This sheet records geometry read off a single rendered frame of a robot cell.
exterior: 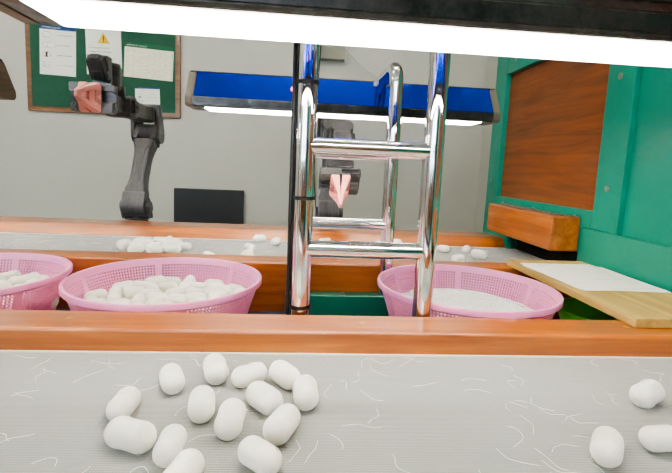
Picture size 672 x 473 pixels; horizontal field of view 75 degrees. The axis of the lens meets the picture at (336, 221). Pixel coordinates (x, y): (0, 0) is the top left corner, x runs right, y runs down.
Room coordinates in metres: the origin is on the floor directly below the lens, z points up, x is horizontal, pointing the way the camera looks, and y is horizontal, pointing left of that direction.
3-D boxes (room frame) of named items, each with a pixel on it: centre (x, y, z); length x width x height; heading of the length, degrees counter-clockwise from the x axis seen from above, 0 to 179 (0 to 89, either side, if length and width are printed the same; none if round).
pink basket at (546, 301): (0.65, -0.20, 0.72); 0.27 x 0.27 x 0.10
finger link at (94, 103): (1.03, 0.60, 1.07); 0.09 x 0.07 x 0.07; 6
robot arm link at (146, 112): (1.36, 0.62, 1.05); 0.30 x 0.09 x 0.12; 6
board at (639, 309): (0.67, -0.42, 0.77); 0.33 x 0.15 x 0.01; 5
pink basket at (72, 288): (0.62, 0.24, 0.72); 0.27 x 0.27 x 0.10
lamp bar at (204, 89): (0.92, -0.01, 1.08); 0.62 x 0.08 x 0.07; 95
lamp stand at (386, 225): (0.84, -0.01, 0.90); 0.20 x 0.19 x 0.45; 95
